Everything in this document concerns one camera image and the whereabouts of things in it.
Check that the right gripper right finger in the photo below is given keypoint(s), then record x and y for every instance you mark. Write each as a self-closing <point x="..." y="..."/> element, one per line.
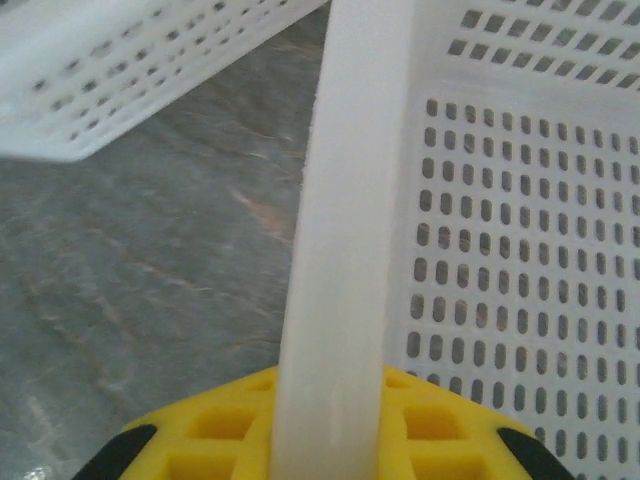
<point x="480" y="450"/>

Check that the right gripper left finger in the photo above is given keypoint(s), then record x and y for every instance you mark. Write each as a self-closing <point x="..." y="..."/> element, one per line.
<point x="160" y="440"/>

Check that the white perforated plastic basket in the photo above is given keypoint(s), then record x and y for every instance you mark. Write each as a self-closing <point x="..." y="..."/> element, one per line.
<point x="75" y="75"/>
<point x="350" y="200"/>

